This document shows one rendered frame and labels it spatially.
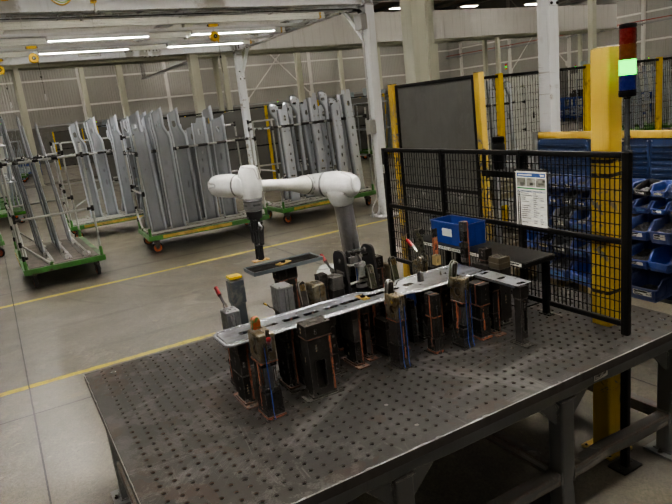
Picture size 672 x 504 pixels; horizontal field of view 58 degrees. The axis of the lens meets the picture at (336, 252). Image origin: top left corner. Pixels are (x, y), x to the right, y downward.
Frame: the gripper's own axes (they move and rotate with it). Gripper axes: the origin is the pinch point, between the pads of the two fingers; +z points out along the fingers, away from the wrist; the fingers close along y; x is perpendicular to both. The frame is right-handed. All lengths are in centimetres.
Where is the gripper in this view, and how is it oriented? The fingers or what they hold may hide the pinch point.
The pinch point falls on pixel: (259, 252)
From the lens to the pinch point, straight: 291.6
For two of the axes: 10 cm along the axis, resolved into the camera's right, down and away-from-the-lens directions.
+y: 5.3, 1.5, -8.3
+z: 1.0, 9.7, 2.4
